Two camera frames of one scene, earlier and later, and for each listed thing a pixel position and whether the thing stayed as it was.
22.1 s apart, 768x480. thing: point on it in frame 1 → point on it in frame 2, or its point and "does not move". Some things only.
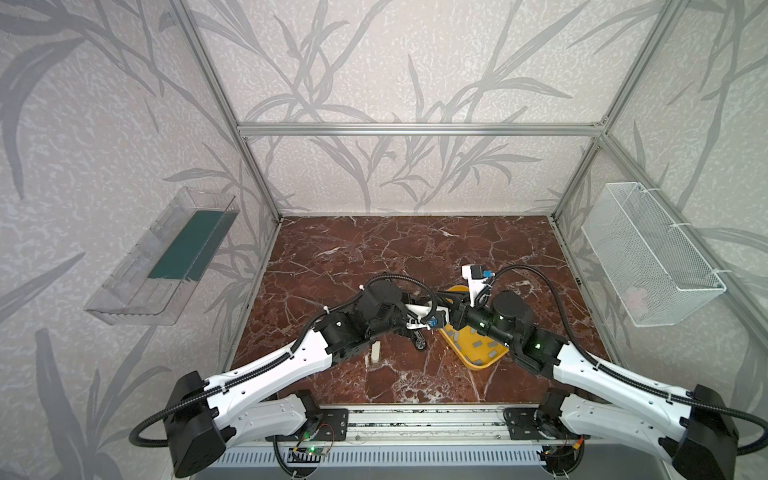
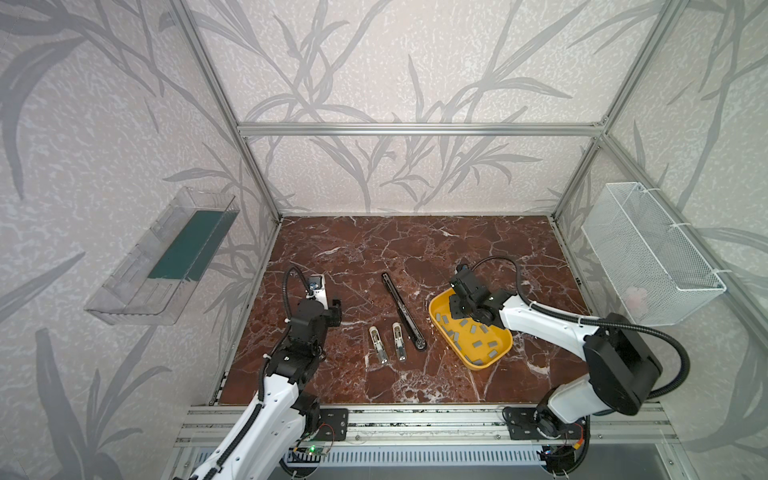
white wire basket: [657, 276] does not move
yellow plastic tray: [472, 347] does not move
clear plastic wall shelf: [161, 275] does not move
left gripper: [414, 327] → [327, 309]
